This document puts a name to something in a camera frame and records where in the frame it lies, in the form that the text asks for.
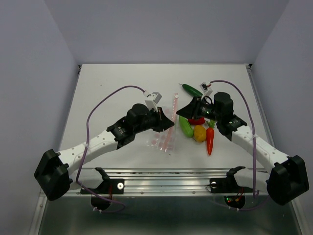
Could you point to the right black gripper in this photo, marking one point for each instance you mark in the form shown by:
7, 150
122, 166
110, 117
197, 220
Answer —
191, 110

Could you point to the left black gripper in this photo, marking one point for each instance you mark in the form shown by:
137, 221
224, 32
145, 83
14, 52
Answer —
162, 121

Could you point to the red toy bell pepper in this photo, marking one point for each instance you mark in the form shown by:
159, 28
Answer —
200, 121

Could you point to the clear zip top bag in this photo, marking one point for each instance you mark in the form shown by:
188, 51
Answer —
164, 141

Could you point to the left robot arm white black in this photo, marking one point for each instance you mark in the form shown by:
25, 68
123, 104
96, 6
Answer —
55, 168

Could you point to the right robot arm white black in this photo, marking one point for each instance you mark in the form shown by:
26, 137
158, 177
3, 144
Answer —
285, 177

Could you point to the light green toy gourd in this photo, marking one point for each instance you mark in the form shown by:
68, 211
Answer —
185, 127

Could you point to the dark green toy cucumber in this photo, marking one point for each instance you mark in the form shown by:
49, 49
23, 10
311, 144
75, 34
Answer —
191, 90

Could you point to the yellow toy potato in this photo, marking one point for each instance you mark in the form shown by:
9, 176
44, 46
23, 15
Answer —
199, 133

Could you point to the orange toy carrot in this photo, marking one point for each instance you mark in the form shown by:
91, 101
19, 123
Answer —
210, 134

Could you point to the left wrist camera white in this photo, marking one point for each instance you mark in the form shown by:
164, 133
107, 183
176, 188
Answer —
152, 99

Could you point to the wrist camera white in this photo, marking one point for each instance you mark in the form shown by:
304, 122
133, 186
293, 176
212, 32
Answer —
152, 99
206, 88

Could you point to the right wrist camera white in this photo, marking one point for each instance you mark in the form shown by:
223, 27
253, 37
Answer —
206, 88

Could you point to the aluminium frame rail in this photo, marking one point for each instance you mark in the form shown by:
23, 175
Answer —
153, 183

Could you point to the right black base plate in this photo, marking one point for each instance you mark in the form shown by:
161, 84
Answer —
228, 184

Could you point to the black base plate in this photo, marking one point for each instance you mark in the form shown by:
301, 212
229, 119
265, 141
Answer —
228, 184
98, 181

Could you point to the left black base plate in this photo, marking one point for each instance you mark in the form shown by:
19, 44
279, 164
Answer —
98, 181

